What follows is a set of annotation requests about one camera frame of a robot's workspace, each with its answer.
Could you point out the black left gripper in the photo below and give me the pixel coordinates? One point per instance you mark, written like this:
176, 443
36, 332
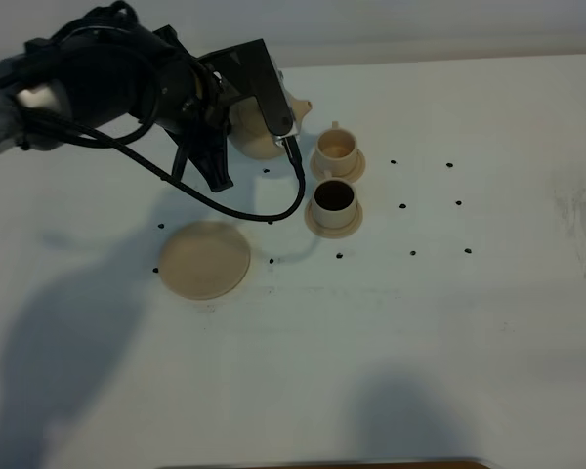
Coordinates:
190, 99

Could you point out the beige teapot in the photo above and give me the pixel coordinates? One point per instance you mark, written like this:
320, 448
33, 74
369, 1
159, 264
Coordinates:
254, 132

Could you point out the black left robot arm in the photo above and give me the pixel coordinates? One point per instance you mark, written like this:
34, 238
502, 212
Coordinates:
103, 81

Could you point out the beige teapot saucer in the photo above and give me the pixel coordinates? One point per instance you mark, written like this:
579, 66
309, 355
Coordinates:
204, 260

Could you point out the far beige teacup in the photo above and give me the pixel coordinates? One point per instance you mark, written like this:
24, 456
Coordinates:
336, 151

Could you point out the beige teacup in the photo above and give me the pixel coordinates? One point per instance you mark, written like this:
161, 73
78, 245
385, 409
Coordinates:
334, 203
336, 151

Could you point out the near beige teacup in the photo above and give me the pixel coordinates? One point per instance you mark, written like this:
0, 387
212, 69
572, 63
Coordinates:
334, 203

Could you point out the far beige cup saucer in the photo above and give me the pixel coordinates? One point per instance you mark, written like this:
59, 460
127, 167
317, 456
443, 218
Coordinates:
356, 168

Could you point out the beige cup saucer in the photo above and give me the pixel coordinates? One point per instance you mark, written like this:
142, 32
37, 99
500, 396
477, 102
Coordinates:
333, 233
356, 168

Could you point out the near beige cup saucer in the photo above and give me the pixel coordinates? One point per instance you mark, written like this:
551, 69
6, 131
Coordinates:
333, 233

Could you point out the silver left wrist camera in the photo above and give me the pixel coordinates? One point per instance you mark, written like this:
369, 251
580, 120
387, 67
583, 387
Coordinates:
247, 70

